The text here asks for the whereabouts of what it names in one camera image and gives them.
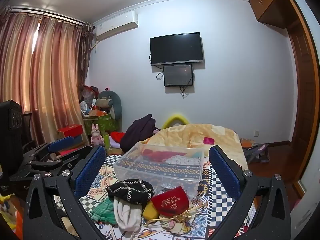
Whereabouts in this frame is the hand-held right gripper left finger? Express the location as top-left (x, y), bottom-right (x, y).
top-left (22, 145), bottom-right (108, 240)

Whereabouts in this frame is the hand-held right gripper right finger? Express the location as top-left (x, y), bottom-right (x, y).
top-left (207, 145), bottom-right (292, 240)

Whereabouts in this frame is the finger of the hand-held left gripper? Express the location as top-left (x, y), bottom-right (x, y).
top-left (9, 145), bottom-right (94, 181)
top-left (21, 136), bottom-right (74, 165)

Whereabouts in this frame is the clear plastic storage box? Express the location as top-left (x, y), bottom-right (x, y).
top-left (113, 144), bottom-right (205, 196)

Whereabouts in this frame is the green knitted glove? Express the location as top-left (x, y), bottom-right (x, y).
top-left (90, 197), bottom-right (118, 224)

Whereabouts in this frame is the black knitted hat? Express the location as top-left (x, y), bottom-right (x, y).
top-left (107, 179), bottom-right (155, 205)

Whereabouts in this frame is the white sock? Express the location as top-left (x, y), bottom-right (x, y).
top-left (113, 196), bottom-right (142, 232)

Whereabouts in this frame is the red fabric pouch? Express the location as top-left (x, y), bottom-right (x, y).
top-left (151, 186), bottom-right (189, 217)

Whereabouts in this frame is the printed pouch with gold ribbon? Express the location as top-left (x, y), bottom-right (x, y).
top-left (145, 202), bottom-right (208, 233)

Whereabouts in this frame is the yellow small pouch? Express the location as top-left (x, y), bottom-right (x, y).
top-left (142, 201), bottom-right (160, 220)

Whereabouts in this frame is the red cardboard box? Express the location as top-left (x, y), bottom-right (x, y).
top-left (57, 124), bottom-right (83, 137)

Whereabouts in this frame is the blue flat box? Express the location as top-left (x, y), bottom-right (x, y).
top-left (58, 134), bottom-right (85, 147)

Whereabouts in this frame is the black office chair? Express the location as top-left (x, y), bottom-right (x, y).
top-left (21, 111), bottom-right (36, 153)

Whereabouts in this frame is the pink rabbit toy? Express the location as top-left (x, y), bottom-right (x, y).
top-left (90, 124), bottom-right (104, 146)

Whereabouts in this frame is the teal cloth in box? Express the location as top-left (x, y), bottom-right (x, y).
top-left (172, 151), bottom-right (203, 158)

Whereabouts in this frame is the orange cloth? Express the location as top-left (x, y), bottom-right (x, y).
top-left (240, 138), bottom-right (256, 148)

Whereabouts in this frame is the colourful patterned blanket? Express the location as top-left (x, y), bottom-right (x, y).
top-left (57, 152), bottom-right (258, 240)

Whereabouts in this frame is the grey purple bag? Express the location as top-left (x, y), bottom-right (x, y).
top-left (242, 143), bottom-right (271, 163)

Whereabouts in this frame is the grey patterned cloth in box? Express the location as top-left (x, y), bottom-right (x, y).
top-left (164, 156), bottom-right (202, 166)

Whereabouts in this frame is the green cardboard box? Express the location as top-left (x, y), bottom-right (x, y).
top-left (83, 113), bottom-right (117, 137)

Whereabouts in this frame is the pile of household clutter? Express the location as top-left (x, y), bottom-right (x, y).
top-left (79, 85), bottom-right (101, 117)

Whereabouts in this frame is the yellow quilt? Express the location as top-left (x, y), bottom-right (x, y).
top-left (136, 123), bottom-right (248, 171)

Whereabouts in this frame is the dark purple jacket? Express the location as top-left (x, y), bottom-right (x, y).
top-left (120, 114), bottom-right (157, 153)

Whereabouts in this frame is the yellow printed cloth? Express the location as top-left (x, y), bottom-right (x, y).
top-left (0, 194), bottom-right (24, 236)

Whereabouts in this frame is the pink gold curtain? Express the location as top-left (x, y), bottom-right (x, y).
top-left (0, 5), bottom-right (95, 155)

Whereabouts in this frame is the grey plush pillow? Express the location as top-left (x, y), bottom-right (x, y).
top-left (96, 90), bottom-right (122, 121)

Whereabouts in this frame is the red cloth in box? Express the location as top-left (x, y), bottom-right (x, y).
top-left (142, 149), bottom-right (177, 162)

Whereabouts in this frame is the white air conditioner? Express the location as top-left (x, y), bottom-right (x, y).
top-left (94, 10), bottom-right (139, 41)

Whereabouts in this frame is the wooden overhead cabinet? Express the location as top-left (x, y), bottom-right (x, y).
top-left (248, 0), bottom-right (292, 30)

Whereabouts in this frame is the yellow ring cushion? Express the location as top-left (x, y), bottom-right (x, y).
top-left (162, 114), bottom-right (189, 130)

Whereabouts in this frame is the wooden door frame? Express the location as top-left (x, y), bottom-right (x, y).
top-left (287, 0), bottom-right (319, 198)

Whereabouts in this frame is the small black wall monitor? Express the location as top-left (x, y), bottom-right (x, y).
top-left (163, 64), bottom-right (195, 87)

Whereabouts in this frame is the black wall television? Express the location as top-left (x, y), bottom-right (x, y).
top-left (149, 32), bottom-right (204, 66)

